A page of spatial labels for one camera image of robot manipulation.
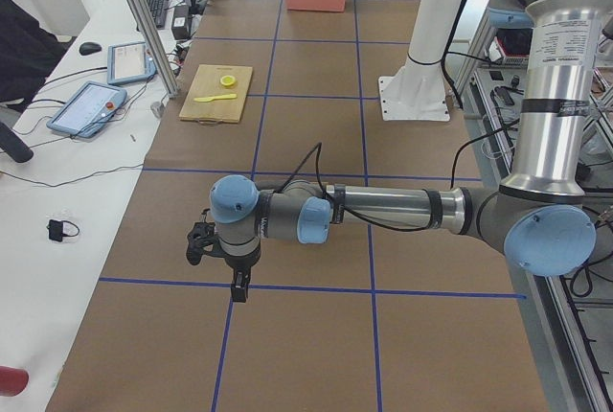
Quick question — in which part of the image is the aluminium frame post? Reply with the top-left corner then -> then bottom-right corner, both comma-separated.
126,0 -> 179,99

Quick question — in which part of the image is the small black clip device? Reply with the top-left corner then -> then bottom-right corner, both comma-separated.
47,219 -> 80,242

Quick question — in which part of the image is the wooden cutting board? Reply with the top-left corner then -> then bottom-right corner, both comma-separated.
179,64 -> 253,124

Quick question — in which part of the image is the blue teach pendant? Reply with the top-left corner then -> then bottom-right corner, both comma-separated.
107,42 -> 156,86
46,81 -> 127,139

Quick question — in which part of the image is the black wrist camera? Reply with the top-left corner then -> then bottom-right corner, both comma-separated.
186,221 -> 219,265

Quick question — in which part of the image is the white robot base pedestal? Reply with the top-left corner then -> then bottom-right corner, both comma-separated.
378,0 -> 463,122

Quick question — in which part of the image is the black power adapter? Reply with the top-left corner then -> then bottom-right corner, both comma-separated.
171,5 -> 192,40

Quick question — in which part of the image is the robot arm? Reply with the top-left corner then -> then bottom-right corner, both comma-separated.
206,0 -> 612,302

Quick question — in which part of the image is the blue teach pendant far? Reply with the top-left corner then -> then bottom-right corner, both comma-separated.
107,42 -> 156,86

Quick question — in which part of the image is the yellow plastic knife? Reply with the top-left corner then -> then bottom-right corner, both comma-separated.
193,93 -> 238,103

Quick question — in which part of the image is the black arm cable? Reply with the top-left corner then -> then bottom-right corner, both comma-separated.
277,142 -> 523,233

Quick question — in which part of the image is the black computer mouse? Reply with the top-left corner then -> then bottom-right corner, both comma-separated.
79,42 -> 102,56

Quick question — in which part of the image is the black keyboard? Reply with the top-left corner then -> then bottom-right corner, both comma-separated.
146,0 -> 169,29

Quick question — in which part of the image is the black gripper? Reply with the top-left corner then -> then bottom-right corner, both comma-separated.
224,252 -> 261,301

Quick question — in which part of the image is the blue teach pendant near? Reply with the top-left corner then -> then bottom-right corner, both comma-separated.
46,81 -> 127,139

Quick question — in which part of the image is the red cylinder object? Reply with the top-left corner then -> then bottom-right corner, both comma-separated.
0,366 -> 30,397

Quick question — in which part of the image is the yellow lemon slice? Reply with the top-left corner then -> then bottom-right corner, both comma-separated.
219,75 -> 237,88

